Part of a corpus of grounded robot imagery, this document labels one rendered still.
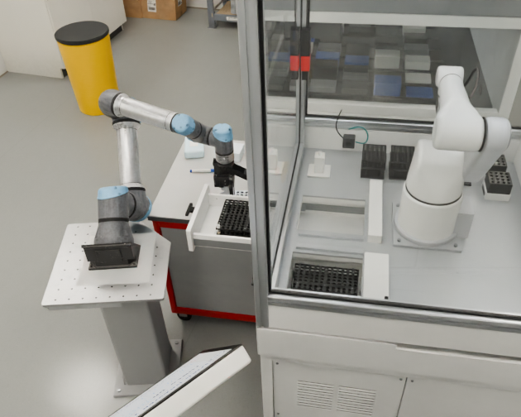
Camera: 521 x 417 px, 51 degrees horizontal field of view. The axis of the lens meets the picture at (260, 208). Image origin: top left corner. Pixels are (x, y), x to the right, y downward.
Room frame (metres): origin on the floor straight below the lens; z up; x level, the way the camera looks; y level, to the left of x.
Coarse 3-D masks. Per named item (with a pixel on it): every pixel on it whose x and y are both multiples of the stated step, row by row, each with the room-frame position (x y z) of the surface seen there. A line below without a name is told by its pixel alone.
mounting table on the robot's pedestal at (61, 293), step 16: (80, 224) 1.75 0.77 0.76; (96, 224) 1.75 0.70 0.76; (144, 224) 1.74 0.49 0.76; (64, 240) 1.66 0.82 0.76; (80, 240) 1.66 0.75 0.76; (160, 240) 1.63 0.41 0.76; (64, 256) 1.56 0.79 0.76; (80, 256) 1.56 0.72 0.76; (160, 256) 1.54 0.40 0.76; (64, 272) 1.48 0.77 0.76; (160, 272) 1.45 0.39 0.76; (48, 288) 1.40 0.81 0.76; (64, 288) 1.40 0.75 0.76; (80, 288) 1.39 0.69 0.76; (96, 288) 1.39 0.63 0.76; (112, 288) 1.39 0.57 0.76; (128, 288) 1.38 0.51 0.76; (144, 288) 1.38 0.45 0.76; (160, 288) 1.37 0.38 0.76; (48, 304) 1.32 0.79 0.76; (64, 304) 1.32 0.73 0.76; (80, 304) 1.32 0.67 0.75; (96, 304) 1.33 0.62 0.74; (112, 304) 1.33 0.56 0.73
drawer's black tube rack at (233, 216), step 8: (232, 200) 1.70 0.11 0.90; (240, 200) 1.70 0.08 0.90; (232, 208) 1.65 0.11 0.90; (240, 208) 1.65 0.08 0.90; (248, 208) 1.65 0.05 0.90; (224, 216) 1.61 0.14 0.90; (232, 216) 1.61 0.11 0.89; (240, 216) 1.61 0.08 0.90; (248, 216) 1.60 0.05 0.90; (224, 224) 1.56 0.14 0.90; (232, 224) 1.56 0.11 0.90; (240, 224) 1.55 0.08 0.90; (248, 224) 1.56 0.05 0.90; (224, 232) 1.55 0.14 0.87; (232, 232) 1.54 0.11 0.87; (240, 232) 1.54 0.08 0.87; (248, 232) 1.54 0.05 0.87
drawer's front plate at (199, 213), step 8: (208, 192) 1.77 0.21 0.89; (200, 200) 1.67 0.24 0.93; (208, 200) 1.75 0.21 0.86; (200, 208) 1.64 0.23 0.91; (192, 216) 1.58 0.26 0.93; (200, 216) 1.63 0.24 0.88; (192, 224) 1.53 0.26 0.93; (200, 224) 1.62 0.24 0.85; (192, 232) 1.52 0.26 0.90; (192, 240) 1.50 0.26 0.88; (192, 248) 1.50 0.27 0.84
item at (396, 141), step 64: (320, 0) 1.02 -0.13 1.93; (384, 0) 1.00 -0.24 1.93; (448, 0) 0.98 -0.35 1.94; (512, 0) 0.96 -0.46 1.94; (320, 64) 1.02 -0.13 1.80; (384, 64) 1.00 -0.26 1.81; (448, 64) 0.97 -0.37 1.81; (512, 64) 0.95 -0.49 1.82; (320, 128) 1.02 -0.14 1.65; (384, 128) 1.00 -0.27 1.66; (448, 128) 0.97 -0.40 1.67; (512, 128) 0.95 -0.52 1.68; (320, 192) 1.02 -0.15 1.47; (384, 192) 0.99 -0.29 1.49; (448, 192) 0.96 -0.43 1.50; (512, 192) 0.94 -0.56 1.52; (320, 256) 1.02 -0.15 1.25; (384, 256) 0.99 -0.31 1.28; (448, 256) 0.96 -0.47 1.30; (512, 256) 0.93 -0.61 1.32
